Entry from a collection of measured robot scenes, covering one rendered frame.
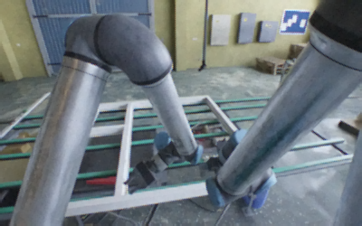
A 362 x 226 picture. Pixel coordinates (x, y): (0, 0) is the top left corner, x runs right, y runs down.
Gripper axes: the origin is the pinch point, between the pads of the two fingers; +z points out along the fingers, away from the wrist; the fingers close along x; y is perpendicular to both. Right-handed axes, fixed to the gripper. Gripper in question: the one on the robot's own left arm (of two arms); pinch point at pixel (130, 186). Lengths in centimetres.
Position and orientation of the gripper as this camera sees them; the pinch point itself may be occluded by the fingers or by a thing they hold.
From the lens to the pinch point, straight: 106.2
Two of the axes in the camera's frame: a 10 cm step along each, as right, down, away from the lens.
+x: -6.2, -6.7, 4.2
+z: -7.7, 6.2, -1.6
